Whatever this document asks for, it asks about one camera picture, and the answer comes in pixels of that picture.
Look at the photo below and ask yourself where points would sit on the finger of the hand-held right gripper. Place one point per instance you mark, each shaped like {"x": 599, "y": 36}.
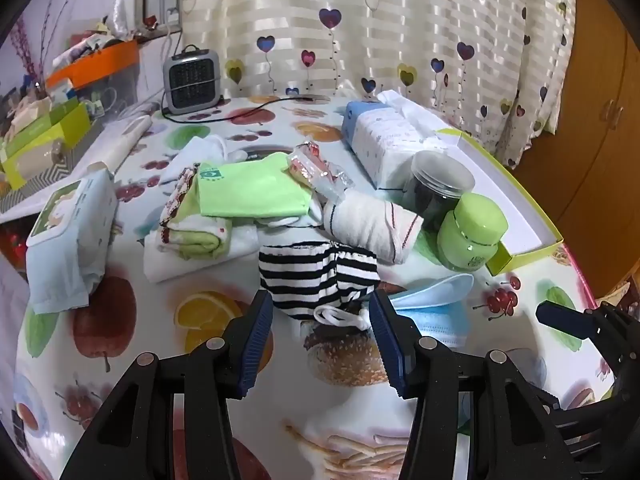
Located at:
{"x": 560, "y": 317}

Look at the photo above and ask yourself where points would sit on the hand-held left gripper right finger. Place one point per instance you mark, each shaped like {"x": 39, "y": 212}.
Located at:
{"x": 391, "y": 347}

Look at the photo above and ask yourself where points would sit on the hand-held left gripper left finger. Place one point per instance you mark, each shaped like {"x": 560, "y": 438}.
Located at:
{"x": 254, "y": 347}

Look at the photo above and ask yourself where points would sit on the black white striped sock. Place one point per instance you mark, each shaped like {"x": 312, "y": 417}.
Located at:
{"x": 315, "y": 275}

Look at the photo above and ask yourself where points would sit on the green towel red trim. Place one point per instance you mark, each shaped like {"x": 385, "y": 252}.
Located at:
{"x": 195, "y": 232}

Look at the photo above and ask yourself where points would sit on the green cloth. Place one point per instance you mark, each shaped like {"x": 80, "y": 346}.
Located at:
{"x": 245, "y": 185}

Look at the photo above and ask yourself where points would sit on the blue face mask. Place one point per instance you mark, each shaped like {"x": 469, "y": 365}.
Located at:
{"x": 435, "y": 290}
{"x": 435, "y": 329}

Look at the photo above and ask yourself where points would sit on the fruit print tablecloth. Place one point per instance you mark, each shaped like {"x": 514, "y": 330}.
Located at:
{"x": 150, "y": 360}

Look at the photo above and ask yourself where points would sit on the light green jar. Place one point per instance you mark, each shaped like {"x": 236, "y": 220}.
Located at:
{"x": 472, "y": 232}

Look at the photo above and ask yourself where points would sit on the rolled white towel red stripes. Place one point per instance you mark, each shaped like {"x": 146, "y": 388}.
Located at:
{"x": 370, "y": 225}

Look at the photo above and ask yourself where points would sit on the clear plastic jar dark contents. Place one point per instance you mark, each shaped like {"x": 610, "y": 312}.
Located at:
{"x": 437, "y": 185}

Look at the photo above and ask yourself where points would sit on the clear snack packet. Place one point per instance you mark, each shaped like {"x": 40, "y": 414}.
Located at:
{"x": 315, "y": 170}

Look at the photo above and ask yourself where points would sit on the wooden wardrobe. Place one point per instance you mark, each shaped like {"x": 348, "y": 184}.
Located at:
{"x": 595, "y": 110}

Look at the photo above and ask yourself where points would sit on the blue white tissue pack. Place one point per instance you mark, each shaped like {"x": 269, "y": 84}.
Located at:
{"x": 385, "y": 135}

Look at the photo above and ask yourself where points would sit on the wet wipes pack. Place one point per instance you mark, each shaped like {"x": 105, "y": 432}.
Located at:
{"x": 70, "y": 230}

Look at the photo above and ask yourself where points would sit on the white plastic tube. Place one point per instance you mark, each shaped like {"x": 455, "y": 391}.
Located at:
{"x": 125, "y": 140}

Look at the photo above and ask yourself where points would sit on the zigzag patterned box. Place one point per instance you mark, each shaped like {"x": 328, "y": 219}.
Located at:
{"x": 50, "y": 177}

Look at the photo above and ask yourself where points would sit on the grey space heater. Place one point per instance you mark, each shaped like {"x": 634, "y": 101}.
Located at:
{"x": 192, "y": 77}

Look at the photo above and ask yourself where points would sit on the green cardboard box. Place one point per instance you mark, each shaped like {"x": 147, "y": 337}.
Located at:
{"x": 45, "y": 117}
{"x": 45, "y": 152}

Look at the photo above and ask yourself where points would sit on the clear storage container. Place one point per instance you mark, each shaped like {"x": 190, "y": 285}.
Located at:
{"x": 117, "y": 90}

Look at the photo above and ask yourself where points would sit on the heart print striped curtain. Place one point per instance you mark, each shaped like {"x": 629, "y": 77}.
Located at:
{"x": 380, "y": 25}

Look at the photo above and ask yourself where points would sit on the orange box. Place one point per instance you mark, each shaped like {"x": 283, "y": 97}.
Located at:
{"x": 95, "y": 62}

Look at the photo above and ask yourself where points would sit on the purple decorative branches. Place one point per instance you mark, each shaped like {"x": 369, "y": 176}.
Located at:
{"x": 30, "y": 35}

